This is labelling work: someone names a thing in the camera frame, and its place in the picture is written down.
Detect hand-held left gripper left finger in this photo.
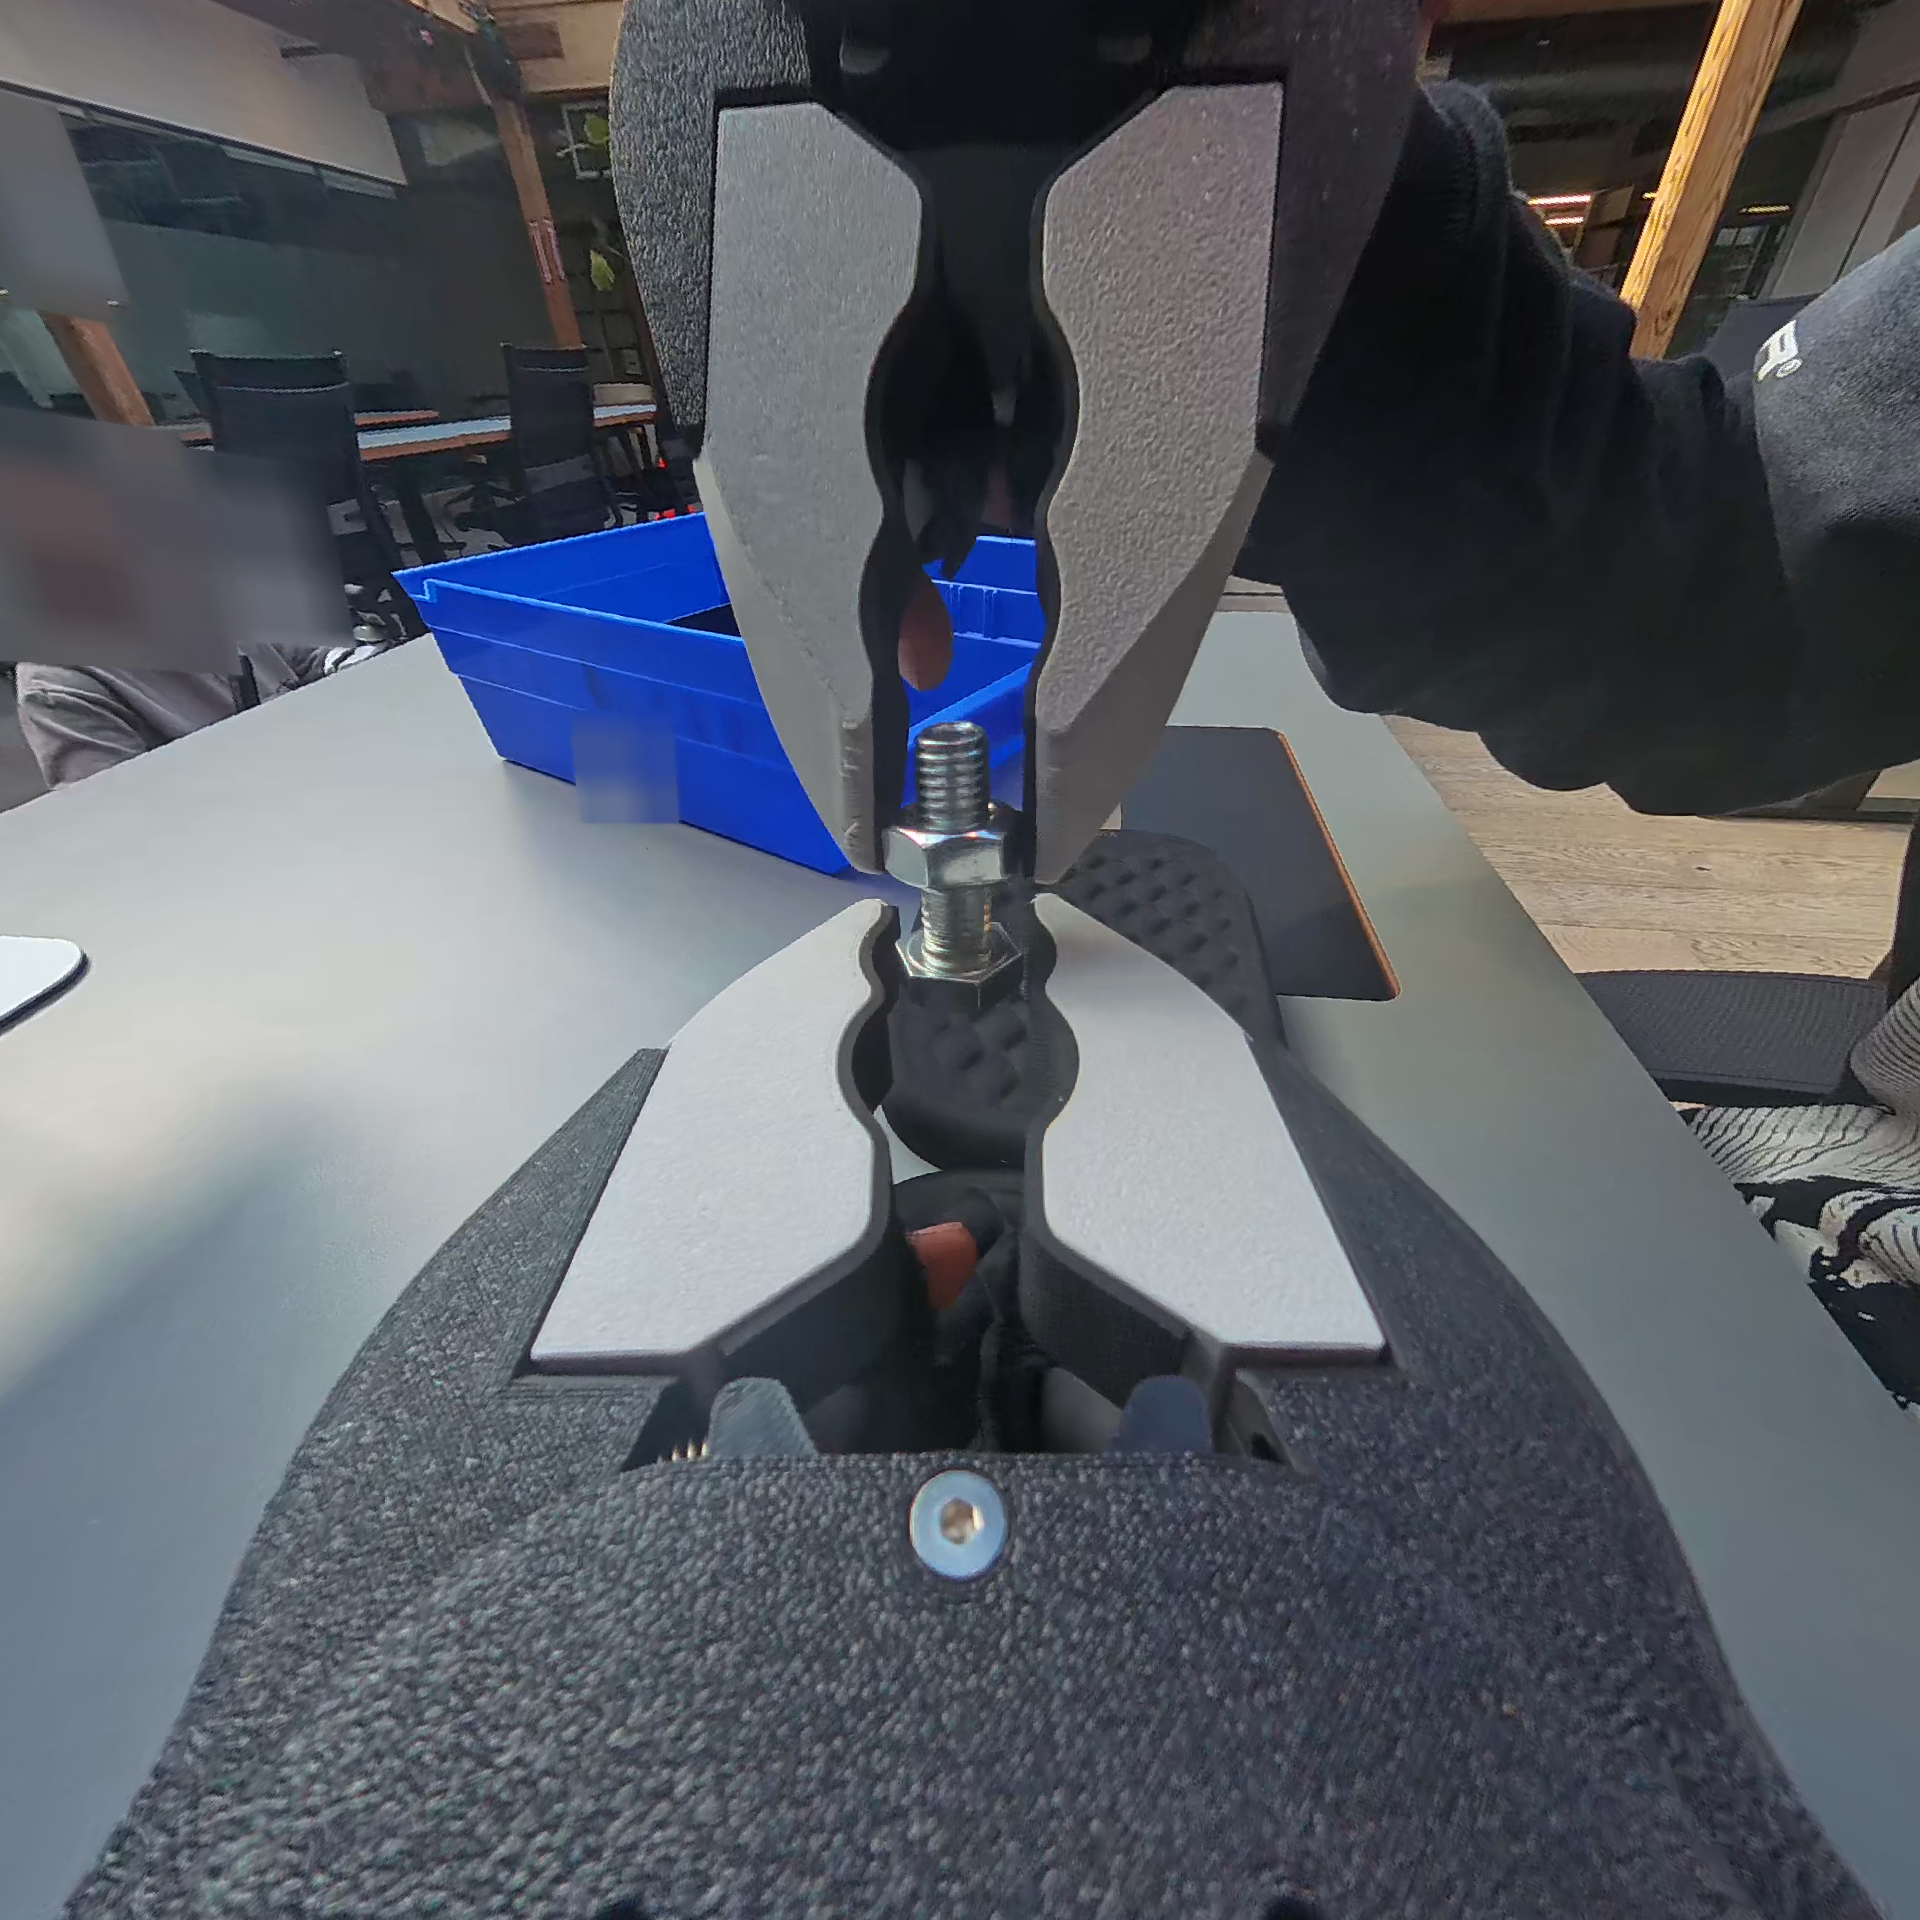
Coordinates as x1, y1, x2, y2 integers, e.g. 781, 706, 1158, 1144
528, 896, 905, 1376

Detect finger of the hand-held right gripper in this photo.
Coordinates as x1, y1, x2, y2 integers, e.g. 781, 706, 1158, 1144
1029, 83, 1288, 888
693, 98, 927, 878

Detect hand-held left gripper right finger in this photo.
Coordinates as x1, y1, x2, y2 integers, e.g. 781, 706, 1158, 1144
1018, 891, 1389, 1408

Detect blue divided parts bin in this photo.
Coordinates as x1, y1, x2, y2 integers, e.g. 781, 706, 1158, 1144
393, 512, 1050, 877

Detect silver hex nut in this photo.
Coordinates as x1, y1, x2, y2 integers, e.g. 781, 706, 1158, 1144
880, 807, 1012, 895

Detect silver hex bolt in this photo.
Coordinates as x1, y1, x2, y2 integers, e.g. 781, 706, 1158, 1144
896, 722, 1030, 1024

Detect person's right forearm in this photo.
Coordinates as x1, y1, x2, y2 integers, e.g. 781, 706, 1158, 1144
1236, 83, 1920, 818

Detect person's right hand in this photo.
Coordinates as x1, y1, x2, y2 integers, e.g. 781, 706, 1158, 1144
896, 576, 957, 697

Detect green hanging plant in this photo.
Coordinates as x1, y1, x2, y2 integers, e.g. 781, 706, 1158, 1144
561, 106, 625, 297

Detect black office chair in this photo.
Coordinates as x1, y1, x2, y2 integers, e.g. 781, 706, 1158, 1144
498, 343, 618, 538
191, 347, 422, 634

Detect wooden pillar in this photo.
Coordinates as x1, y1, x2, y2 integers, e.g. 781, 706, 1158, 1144
1620, 0, 1805, 362
487, 89, 583, 354
46, 306, 152, 430

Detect grey desk with wooden edge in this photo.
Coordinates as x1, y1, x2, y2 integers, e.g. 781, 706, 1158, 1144
165, 402, 663, 472

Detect black mesh chair seat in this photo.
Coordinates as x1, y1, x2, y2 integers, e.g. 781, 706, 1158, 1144
1582, 968, 1920, 1107

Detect black white patterned pants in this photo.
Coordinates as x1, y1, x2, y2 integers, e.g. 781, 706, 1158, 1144
1671, 1102, 1920, 1414

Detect white document stand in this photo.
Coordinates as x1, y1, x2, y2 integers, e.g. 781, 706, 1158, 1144
0, 938, 86, 1033

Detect dark desk cable flap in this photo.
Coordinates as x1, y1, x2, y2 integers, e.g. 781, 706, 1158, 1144
1124, 726, 1401, 1003

